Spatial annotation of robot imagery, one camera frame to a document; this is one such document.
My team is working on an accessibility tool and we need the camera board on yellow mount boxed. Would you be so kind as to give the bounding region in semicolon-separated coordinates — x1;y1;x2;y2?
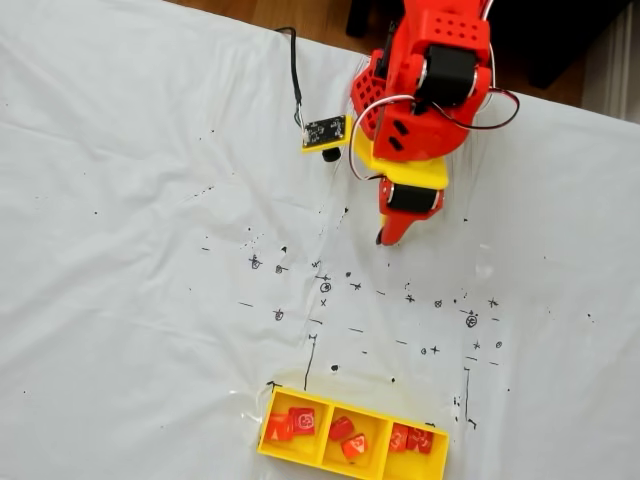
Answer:
300;114;352;164

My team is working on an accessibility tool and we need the yellow three-compartment box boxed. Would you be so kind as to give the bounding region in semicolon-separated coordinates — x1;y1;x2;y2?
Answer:
257;387;452;480

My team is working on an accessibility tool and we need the black table clamp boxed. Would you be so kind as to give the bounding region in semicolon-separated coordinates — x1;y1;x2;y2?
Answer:
373;19;401;81

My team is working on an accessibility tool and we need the black camera cable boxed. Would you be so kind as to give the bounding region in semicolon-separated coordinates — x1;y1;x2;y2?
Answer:
276;26;309;142

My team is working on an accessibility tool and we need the red white black servo wire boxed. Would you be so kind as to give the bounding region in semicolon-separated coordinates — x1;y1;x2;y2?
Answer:
348;95;417;182
433;86;521;133
478;0;500;92

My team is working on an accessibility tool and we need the white wall baseboard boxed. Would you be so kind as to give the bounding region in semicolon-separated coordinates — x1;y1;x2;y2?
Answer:
582;7;640;125

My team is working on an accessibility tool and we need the white plastic table cover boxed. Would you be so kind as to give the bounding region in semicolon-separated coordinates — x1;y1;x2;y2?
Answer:
0;0;640;480

